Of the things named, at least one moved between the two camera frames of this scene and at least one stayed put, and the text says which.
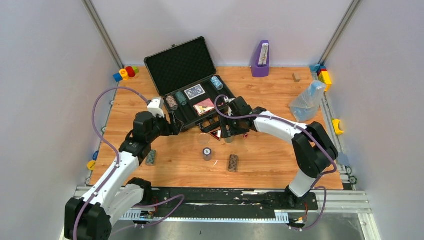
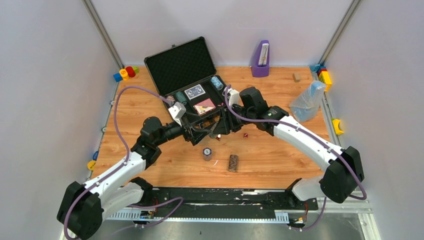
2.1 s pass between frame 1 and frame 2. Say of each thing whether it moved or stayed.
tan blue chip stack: stayed
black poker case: stayed
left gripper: moved
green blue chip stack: stayed
